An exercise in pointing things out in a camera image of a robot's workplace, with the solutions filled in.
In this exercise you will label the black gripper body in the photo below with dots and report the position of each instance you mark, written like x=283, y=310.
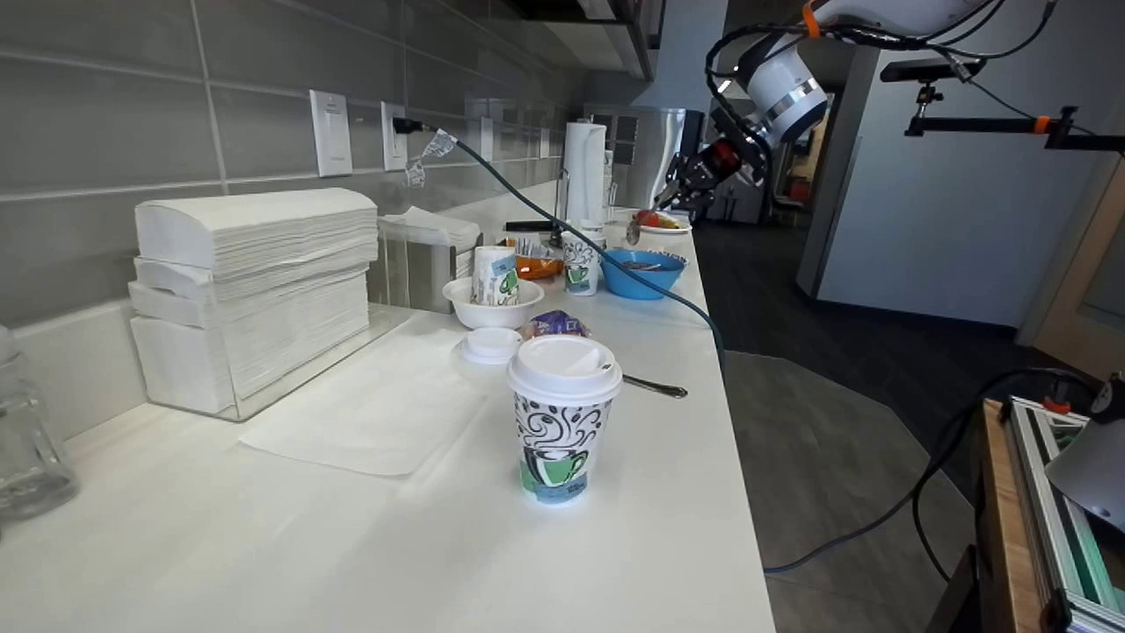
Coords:
x=711, y=170

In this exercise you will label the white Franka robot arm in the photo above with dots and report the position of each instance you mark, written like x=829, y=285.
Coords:
x=789, y=101

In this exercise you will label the white snack plate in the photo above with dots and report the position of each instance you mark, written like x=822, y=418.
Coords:
x=677, y=230

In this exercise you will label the orange snack pieces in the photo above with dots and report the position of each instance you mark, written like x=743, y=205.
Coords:
x=660, y=218

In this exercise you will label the white plastic spoon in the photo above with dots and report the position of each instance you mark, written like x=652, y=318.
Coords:
x=644, y=264

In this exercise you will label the blue bowl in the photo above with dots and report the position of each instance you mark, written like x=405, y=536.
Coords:
x=643, y=282

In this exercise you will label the overhead range hood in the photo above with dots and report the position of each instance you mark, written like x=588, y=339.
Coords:
x=600, y=39

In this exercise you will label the purple candy packet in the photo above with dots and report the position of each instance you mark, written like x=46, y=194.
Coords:
x=556, y=326

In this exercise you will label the dark metal utensil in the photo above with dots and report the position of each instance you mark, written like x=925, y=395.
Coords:
x=654, y=385

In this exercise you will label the white ceramic bowl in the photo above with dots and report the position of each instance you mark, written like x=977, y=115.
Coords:
x=494, y=314

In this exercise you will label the small white bowl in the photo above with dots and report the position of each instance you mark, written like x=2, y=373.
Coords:
x=490, y=346

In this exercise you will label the lidded patterned paper cup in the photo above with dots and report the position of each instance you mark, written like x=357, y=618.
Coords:
x=565, y=408

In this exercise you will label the metal tissue box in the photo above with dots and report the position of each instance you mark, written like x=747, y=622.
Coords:
x=418, y=269

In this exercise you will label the white paper towel stack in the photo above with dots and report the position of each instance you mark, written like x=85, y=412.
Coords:
x=250, y=252

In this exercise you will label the wooden robot cart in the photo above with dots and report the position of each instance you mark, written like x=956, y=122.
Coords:
x=1007, y=528

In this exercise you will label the clear acrylic towel holder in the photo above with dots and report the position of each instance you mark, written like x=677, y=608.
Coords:
x=250, y=405

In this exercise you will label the clear glass jar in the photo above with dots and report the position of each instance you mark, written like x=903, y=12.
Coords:
x=31, y=457

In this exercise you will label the white wall outlet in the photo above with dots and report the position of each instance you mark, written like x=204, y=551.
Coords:
x=391, y=145

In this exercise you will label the black camera clamp rig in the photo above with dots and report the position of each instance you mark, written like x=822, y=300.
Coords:
x=998, y=125

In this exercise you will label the white wall plate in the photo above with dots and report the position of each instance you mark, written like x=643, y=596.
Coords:
x=331, y=133

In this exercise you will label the aluminium profile frame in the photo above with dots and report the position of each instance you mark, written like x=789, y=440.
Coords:
x=1057, y=551

